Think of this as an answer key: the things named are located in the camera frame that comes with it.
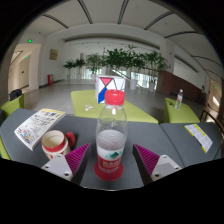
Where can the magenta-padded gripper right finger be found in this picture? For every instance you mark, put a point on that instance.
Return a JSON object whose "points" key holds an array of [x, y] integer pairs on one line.
{"points": [[164, 167]]}

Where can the small clear water bottle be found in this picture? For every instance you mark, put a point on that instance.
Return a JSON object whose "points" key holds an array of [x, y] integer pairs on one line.
{"points": [[179, 100]]}

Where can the white box with coloured triangles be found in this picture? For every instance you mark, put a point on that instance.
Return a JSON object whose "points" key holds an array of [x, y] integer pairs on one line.
{"points": [[111, 83]]}

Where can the black chair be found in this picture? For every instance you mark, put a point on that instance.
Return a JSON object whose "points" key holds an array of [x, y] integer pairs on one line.
{"points": [[15, 94]]}

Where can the wooden bench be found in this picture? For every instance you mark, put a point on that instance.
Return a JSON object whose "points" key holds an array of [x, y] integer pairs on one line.
{"points": [[213, 115]]}

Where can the person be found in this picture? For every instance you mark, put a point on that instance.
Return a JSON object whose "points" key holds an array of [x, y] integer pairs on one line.
{"points": [[203, 93]]}

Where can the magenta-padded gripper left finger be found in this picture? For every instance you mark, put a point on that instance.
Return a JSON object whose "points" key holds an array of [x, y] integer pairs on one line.
{"points": [[58, 166]]}

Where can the green exit sign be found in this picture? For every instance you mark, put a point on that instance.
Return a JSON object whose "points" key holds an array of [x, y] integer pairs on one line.
{"points": [[29, 41]]}

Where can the large lime green table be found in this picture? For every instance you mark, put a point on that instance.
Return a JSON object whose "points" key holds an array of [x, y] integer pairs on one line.
{"points": [[136, 113]]}

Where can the clear red-capped water bottle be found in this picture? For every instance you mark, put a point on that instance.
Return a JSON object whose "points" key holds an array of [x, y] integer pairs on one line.
{"points": [[111, 143]]}

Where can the red fire extinguisher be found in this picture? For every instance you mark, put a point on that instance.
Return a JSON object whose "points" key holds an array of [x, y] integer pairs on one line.
{"points": [[50, 80]]}

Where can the small lime green table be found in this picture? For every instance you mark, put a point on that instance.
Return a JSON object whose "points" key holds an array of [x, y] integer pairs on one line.
{"points": [[181, 115]]}

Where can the red and white mug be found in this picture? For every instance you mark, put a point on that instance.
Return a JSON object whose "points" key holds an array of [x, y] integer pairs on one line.
{"points": [[53, 143]]}

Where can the yellow-edged white leaflet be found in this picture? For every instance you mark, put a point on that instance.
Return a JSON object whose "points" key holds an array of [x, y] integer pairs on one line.
{"points": [[200, 136]]}

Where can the colourful printed booklet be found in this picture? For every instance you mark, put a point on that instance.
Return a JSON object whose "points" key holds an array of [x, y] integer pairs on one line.
{"points": [[38, 126]]}

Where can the framed wall picture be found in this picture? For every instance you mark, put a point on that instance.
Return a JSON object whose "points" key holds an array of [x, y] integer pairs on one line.
{"points": [[53, 54]]}

